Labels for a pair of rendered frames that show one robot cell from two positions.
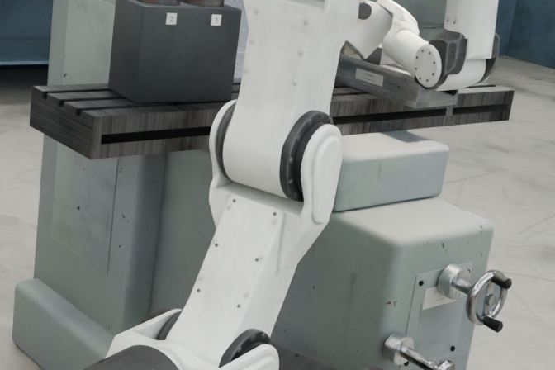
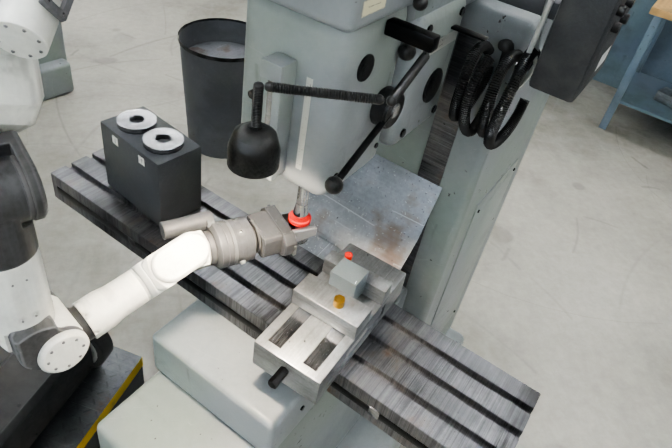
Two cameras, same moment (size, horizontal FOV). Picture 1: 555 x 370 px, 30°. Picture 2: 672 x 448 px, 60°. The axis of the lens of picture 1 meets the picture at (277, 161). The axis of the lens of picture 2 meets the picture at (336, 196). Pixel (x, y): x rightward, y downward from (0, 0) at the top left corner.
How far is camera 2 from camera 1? 2.36 m
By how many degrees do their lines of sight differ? 65
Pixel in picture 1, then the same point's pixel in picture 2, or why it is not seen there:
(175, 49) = (121, 164)
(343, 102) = (234, 301)
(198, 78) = (138, 195)
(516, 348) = not seen: outside the picture
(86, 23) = not seen: hidden behind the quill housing
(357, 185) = (167, 364)
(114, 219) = not seen: hidden behind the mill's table
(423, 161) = (237, 410)
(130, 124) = (71, 192)
